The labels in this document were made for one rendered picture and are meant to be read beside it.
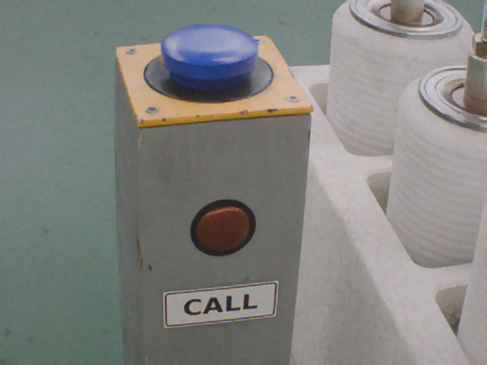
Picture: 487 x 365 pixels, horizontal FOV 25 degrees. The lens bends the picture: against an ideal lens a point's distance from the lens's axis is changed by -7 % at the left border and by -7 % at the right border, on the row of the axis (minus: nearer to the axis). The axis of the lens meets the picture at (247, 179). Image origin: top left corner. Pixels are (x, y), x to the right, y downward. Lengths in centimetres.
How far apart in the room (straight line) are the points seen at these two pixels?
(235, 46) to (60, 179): 56
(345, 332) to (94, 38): 70
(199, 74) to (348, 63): 26
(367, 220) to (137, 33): 69
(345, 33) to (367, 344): 20
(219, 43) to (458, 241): 21
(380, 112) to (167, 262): 26
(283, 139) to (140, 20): 87
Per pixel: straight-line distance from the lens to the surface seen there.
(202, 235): 46
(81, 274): 88
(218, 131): 44
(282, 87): 46
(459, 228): 60
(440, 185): 59
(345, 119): 71
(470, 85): 60
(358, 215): 63
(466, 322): 55
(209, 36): 47
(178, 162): 45
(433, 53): 68
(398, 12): 70
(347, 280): 63
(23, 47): 126
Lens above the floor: 52
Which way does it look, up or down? 31 degrees down
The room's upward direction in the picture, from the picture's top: 3 degrees clockwise
